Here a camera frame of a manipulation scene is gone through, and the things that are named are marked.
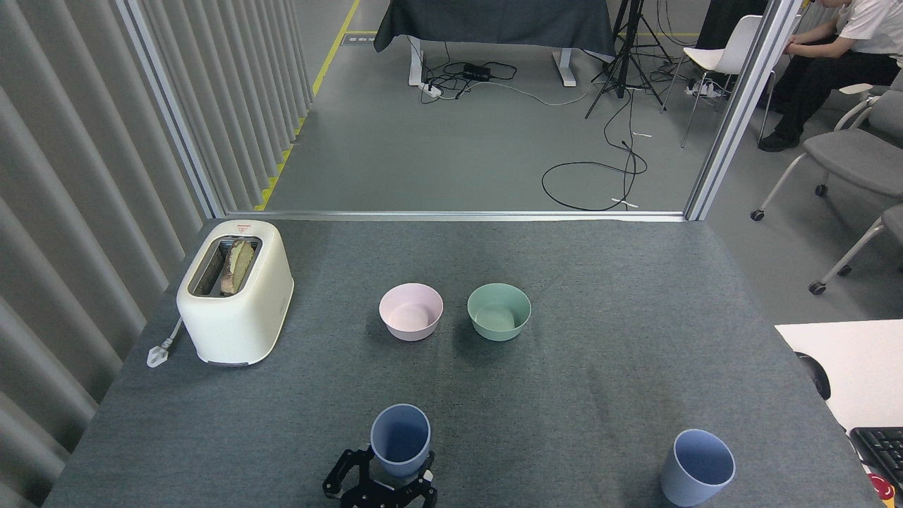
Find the red button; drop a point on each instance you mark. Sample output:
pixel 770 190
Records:
pixel 882 487

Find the black tripod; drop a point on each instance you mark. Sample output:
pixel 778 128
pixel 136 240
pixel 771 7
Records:
pixel 626 56

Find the cream toaster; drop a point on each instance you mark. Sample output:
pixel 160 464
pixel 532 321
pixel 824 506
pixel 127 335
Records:
pixel 240 321

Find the white toaster plug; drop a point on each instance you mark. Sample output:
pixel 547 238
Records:
pixel 158 354

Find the silver frame post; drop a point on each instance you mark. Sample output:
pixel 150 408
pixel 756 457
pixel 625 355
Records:
pixel 741 106
pixel 169 106

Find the white desk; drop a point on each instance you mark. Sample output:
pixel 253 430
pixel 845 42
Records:
pixel 861 367

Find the person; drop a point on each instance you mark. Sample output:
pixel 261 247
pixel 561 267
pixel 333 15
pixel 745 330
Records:
pixel 825 67

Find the white power strip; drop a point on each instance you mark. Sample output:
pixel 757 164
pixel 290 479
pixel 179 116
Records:
pixel 430 89
pixel 702 88

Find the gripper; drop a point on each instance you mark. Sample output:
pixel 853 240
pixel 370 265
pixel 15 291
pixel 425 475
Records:
pixel 384 497

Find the black computer mouse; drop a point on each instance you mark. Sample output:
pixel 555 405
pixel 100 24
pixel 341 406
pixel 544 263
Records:
pixel 818 375

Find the green bowl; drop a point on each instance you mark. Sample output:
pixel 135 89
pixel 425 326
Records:
pixel 499 333

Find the table with dark cloth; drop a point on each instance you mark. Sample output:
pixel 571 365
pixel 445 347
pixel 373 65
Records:
pixel 494 21

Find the black keyboard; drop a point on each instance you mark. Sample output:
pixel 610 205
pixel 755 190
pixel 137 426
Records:
pixel 882 448

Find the white chair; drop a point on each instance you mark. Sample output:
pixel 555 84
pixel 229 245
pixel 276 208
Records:
pixel 726 53

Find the blue plastic cup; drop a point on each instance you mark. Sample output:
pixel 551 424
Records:
pixel 400 464
pixel 686 488

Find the bread slice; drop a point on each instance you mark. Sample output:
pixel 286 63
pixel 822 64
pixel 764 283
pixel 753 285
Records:
pixel 237 267

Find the black power adapter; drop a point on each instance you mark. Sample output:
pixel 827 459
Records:
pixel 476 71

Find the silver frame rail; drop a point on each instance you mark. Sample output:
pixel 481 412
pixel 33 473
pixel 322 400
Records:
pixel 458 215

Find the grey office chair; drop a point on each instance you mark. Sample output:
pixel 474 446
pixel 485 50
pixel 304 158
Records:
pixel 846 155
pixel 892 222

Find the pink bowl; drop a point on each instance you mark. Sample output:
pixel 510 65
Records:
pixel 411 330

